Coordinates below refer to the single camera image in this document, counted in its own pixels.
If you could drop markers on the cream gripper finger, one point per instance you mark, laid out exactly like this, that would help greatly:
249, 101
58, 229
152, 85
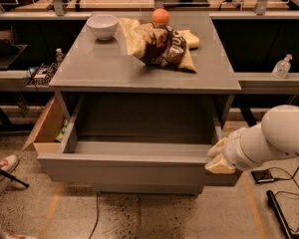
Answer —
220, 165
217, 148

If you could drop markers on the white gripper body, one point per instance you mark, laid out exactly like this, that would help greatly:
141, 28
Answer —
239, 151

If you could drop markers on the grey top drawer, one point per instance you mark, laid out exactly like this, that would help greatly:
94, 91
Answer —
139, 139

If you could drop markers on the grey drawer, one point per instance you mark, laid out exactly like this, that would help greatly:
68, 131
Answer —
149, 189
139, 139

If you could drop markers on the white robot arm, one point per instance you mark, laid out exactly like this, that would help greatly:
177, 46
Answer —
276, 137

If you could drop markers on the grey drawer cabinet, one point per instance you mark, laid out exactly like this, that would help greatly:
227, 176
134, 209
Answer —
95, 67

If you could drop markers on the grey bottom drawer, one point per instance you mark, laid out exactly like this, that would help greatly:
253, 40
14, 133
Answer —
149, 189

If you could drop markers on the black device on floor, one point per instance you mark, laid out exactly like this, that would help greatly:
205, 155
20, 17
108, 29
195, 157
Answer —
262, 176

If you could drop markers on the black stand leg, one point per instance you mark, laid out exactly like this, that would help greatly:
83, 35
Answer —
274, 205

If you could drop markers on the clear sanitizer bottle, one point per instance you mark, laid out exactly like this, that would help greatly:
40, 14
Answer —
282, 67

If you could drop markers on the yellow sponge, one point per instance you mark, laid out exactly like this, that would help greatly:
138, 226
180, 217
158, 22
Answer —
191, 40

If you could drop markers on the brown chip bag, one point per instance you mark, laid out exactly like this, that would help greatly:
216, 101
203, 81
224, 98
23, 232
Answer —
157, 44

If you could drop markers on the orange fruit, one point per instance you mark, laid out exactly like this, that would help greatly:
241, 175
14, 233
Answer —
160, 15

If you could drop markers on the green snack bag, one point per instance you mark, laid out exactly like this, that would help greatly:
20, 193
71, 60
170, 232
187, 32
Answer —
62, 131

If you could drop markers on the white bowl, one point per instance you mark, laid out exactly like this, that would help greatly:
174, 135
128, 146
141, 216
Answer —
103, 26

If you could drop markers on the cardboard box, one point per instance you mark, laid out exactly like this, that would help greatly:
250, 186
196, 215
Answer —
43, 137

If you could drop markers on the small clear bottle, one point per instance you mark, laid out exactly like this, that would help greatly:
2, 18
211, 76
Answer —
59, 56

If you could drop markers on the white sneaker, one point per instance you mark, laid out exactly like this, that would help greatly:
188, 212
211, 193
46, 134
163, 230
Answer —
8, 164

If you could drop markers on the black rod tool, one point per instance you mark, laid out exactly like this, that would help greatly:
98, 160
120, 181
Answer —
13, 178

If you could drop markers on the grey shelf bench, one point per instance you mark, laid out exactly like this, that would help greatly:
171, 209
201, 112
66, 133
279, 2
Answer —
24, 81

